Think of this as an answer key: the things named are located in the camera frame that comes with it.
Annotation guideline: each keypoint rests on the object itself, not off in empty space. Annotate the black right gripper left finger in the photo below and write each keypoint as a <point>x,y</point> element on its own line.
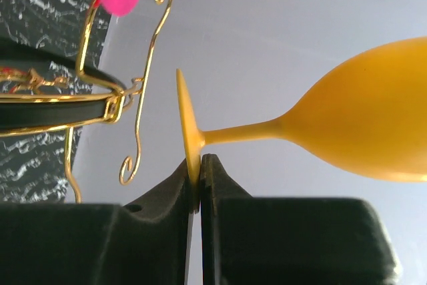
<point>143,242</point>

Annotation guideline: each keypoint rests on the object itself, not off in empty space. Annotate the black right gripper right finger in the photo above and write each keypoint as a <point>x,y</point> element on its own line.
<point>253,240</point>

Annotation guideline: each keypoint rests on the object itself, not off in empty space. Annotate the orange yellow wine glass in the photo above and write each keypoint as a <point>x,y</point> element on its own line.
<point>367,116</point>

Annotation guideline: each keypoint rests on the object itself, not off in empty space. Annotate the gold wire wine glass rack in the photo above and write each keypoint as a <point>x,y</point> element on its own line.
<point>26,110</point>

